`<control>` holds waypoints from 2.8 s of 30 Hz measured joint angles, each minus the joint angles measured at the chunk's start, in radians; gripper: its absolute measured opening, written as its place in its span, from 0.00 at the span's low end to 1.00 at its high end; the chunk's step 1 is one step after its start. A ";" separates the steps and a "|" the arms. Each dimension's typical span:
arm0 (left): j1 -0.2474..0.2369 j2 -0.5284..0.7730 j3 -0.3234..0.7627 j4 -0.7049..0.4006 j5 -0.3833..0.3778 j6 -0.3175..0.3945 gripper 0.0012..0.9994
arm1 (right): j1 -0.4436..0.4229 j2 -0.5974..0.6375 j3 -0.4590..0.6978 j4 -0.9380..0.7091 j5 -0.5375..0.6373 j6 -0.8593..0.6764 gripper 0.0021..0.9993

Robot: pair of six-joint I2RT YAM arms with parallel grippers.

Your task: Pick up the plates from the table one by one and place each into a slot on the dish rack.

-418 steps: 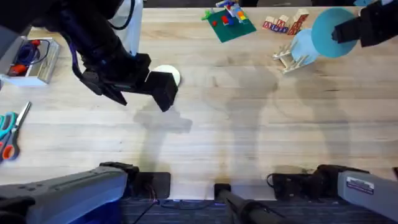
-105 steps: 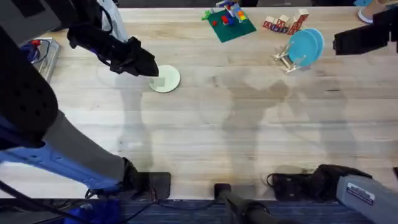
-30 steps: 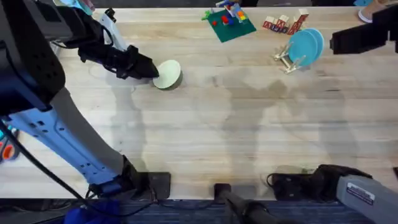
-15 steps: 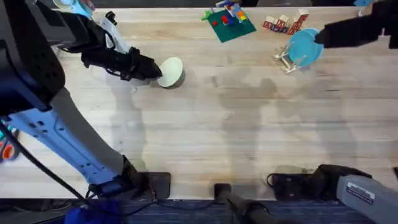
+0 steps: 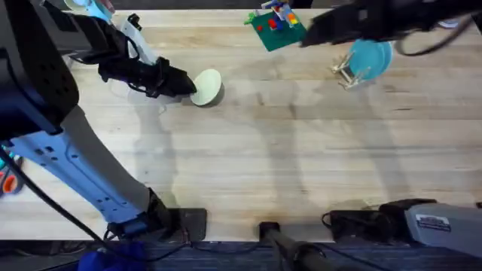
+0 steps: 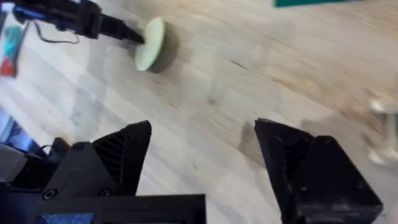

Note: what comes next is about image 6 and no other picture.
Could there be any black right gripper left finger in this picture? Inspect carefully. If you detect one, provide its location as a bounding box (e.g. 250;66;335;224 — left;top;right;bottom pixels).
42;120;153;200

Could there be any white stand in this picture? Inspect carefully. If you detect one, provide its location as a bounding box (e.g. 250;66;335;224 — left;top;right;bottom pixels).
368;97;398;166

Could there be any green board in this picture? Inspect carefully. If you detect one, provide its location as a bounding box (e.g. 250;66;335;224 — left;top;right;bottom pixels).
273;0;354;8

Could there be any colourful box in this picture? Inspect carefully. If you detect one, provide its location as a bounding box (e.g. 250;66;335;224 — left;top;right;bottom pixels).
0;24;26;78

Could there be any thin black cable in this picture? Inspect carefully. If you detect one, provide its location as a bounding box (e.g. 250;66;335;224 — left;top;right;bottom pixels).
32;21;80;45

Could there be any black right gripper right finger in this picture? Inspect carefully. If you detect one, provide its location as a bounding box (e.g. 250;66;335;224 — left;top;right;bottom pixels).
254;118;384;224

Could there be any pale green plate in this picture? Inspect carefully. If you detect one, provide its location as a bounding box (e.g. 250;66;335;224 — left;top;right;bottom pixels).
134;16;180;74

